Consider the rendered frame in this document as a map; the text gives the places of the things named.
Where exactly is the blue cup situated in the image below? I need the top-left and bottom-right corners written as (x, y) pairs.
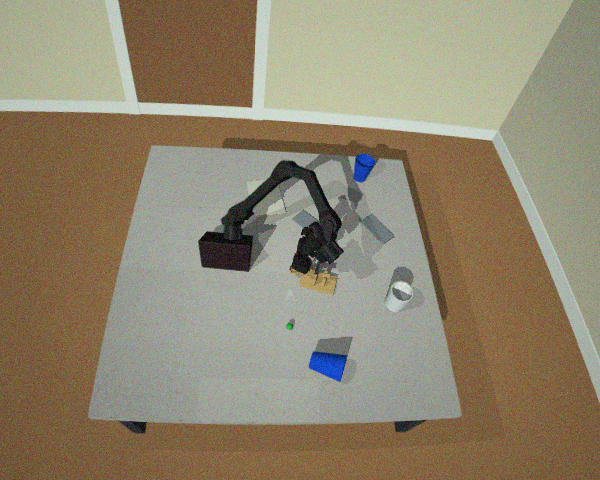
top-left (354, 154), bottom-right (375, 182)
top-left (309, 351), bottom-right (347, 382)

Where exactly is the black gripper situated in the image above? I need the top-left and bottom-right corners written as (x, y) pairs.
top-left (291, 227), bottom-right (319, 274)

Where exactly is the white cup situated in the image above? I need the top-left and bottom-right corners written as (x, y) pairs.
top-left (385, 281), bottom-right (413, 313)

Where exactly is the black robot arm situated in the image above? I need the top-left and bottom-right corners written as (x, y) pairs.
top-left (221, 161), bottom-right (344, 264)

